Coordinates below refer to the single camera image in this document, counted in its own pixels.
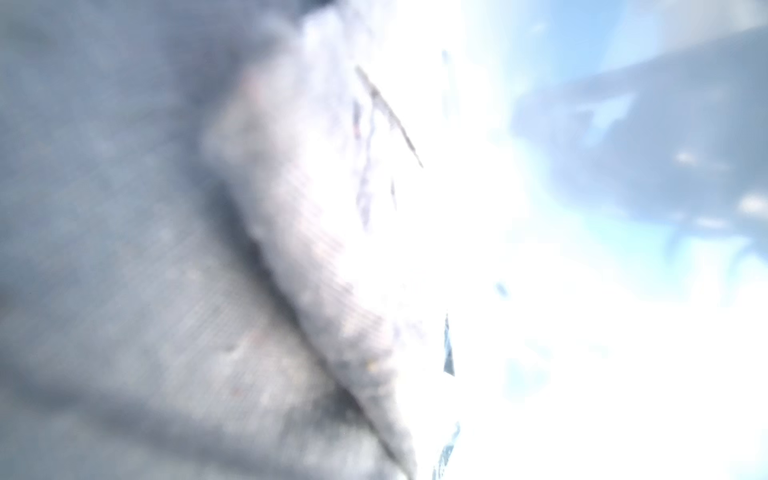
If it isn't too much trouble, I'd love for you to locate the grey shirt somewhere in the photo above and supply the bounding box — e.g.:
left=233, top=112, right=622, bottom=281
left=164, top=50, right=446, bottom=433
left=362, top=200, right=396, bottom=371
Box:
left=1, top=1, right=444, bottom=479

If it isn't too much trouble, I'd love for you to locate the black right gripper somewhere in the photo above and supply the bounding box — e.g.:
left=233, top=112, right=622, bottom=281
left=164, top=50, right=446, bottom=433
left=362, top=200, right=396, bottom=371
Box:
left=512, top=29, right=767, bottom=252

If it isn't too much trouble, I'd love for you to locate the clear plastic vacuum bag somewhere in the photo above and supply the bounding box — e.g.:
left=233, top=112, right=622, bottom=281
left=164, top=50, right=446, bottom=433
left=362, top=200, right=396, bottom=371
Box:
left=334, top=1, right=767, bottom=479

